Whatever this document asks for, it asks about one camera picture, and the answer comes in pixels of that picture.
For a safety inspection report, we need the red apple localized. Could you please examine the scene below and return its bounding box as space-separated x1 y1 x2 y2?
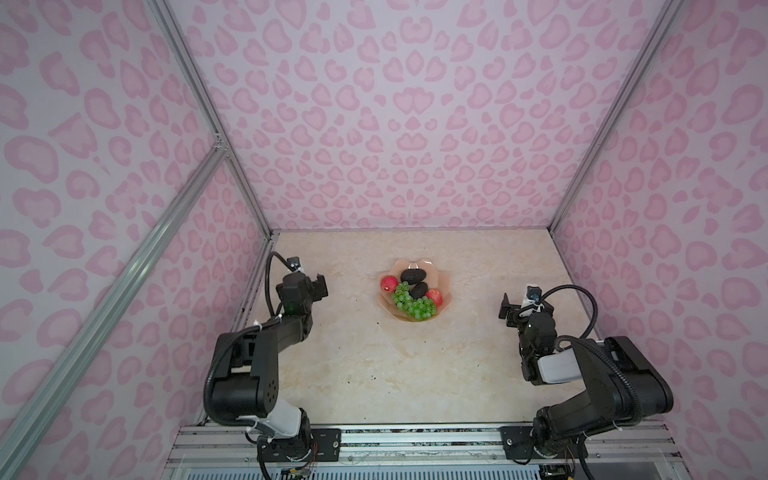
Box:
425 289 443 307
379 275 400 293

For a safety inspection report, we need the green grape bunch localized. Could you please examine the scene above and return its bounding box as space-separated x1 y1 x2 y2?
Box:
392 282 438 322

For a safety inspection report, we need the dark avocado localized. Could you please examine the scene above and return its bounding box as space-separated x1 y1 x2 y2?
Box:
400 268 427 285
410 282 429 300

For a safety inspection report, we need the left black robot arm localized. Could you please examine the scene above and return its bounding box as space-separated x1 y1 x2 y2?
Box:
203 272 328 452

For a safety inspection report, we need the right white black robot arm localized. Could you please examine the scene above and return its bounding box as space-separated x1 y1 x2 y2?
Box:
499 284 674 458

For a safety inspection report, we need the pink translucent fruit bowl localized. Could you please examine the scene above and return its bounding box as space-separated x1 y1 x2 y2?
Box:
377 259 453 322

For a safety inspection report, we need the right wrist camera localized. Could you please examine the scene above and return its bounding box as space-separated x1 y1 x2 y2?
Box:
521 284 543 308

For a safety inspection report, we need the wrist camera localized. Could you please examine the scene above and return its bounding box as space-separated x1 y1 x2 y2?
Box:
284 257 304 273
521 284 543 308

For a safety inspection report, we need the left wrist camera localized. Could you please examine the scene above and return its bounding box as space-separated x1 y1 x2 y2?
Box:
284 257 304 273

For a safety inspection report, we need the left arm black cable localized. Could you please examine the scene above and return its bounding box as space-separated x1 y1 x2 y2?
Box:
263 250 295 319

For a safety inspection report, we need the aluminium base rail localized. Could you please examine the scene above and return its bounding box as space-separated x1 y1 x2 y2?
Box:
162 421 691 479

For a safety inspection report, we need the aluminium diagonal frame bar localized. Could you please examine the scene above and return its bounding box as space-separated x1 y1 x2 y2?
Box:
1 143 228 479

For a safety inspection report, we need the aluminium corner frame post left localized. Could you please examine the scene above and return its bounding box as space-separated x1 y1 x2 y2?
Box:
145 0 274 239

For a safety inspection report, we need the aluminium corner frame post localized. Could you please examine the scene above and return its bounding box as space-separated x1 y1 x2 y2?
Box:
145 0 274 239
547 0 688 237

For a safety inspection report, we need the aluminium corner frame post right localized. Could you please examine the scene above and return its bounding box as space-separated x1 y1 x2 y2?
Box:
547 0 688 237

